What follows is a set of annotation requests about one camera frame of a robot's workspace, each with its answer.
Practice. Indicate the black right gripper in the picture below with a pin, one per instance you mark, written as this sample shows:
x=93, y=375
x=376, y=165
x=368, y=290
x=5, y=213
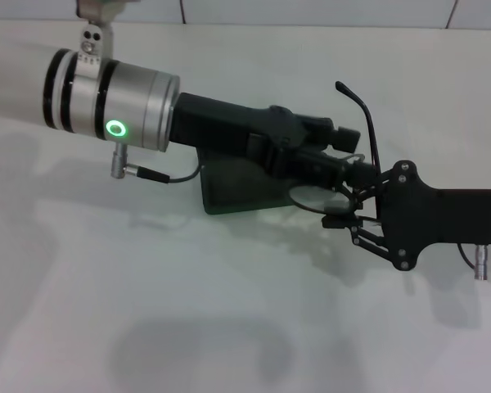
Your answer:
x=446, y=217

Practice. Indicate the green glasses case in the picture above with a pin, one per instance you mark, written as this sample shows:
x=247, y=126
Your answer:
x=237, y=192

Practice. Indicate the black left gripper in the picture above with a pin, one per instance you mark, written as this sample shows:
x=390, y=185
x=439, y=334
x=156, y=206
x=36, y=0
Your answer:
x=229, y=127

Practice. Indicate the black glasses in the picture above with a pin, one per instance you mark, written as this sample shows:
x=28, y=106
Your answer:
x=311, y=198

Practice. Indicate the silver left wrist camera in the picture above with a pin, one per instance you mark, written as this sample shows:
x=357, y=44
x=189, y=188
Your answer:
x=92, y=39

